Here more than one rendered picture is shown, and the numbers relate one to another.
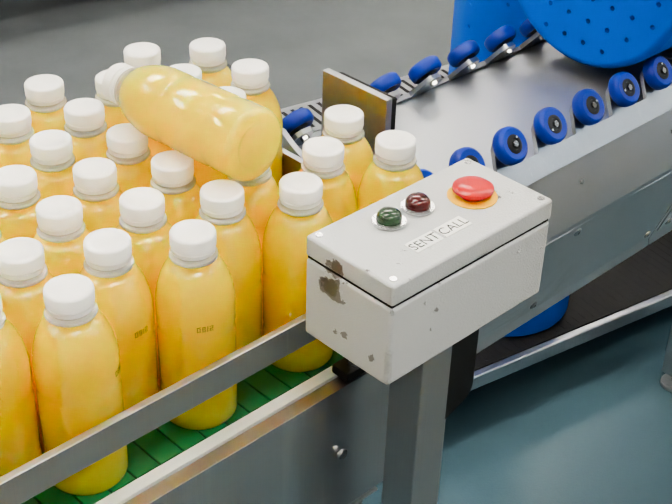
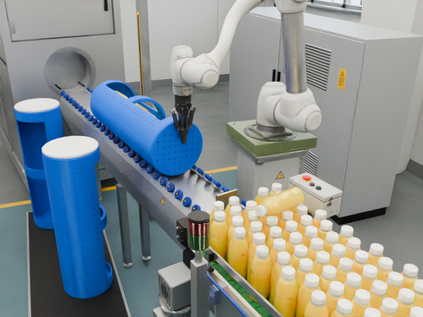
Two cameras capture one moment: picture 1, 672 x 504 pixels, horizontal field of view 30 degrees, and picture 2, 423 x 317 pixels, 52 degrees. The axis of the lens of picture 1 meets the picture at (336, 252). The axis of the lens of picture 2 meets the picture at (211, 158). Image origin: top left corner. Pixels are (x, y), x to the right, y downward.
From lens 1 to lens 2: 183 cm
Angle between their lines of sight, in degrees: 67
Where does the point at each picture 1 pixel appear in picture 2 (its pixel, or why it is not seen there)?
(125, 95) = (275, 207)
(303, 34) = not seen: outside the picture
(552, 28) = (170, 171)
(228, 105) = (294, 190)
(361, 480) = not seen: hidden behind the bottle
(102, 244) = (328, 223)
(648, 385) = (125, 270)
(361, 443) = not seen: hidden behind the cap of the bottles
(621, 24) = (189, 158)
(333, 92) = (221, 199)
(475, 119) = (196, 196)
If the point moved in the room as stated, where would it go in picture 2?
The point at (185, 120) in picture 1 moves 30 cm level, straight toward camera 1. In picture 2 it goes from (293, 199) to (379, 203)
